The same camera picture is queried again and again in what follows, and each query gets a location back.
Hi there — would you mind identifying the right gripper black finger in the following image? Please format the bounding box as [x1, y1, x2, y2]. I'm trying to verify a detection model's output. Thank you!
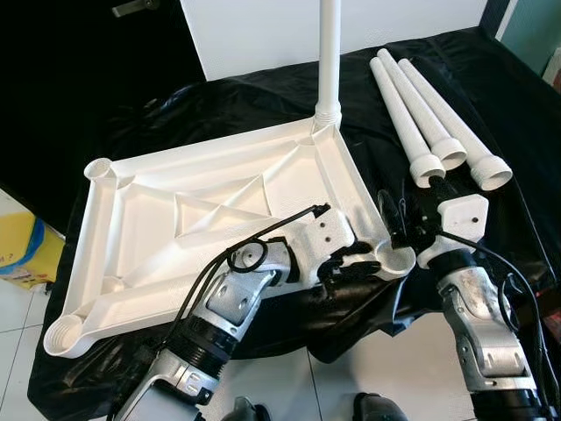
[412, 172, 441, 210]
[380, 187, 408, 250]

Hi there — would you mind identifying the white plastic table leg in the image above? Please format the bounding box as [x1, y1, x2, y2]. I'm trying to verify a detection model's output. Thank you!
[398, 58, 515, 192]
[376, 48, 469, 173]
[316, 0, 344, 134]
[369, 56, 447, 189]

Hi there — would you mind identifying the white plastic table top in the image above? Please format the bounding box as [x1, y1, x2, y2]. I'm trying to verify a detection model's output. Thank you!
[42, 117, 418, 359]

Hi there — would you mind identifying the black plastic sheet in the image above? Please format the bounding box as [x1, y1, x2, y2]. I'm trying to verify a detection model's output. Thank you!
[26, 26, 561, 417]

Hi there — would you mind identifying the robot right leg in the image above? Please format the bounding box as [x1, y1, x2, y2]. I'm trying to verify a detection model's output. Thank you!
[351, 392, 408, 421]

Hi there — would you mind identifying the robot leg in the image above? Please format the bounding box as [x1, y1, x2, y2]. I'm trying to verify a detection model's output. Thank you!
[351, 392, 408, 421]
[224, 396, 271, 421]

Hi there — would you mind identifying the robot left leg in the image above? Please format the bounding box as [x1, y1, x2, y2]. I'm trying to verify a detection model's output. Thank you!
[224, 396, 271, 421]

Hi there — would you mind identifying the brown wooden cabinet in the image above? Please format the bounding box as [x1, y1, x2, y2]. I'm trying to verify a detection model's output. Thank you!
[543, 48, 561, 93]

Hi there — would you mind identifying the yellow box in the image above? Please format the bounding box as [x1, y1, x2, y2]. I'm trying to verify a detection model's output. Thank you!
[0, 206, 67, 290]

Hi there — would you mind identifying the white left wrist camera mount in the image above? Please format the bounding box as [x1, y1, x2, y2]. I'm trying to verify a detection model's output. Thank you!
[289, 208, 356, 283]

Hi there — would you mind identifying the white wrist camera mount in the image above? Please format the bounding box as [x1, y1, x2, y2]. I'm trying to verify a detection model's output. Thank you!
[289, 208, 356, 283]
[419, 194, 490, 266]

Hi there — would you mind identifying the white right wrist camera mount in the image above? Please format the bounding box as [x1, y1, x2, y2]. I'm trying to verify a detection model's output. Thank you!
[419, 194, 490, 266]

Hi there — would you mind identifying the dark grey door frame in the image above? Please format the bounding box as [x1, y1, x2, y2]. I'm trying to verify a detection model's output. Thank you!
[480, 0, 520, 40]

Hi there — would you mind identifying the metal door handle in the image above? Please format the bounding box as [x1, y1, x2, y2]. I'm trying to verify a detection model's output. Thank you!
[112, 0, 164, 18]

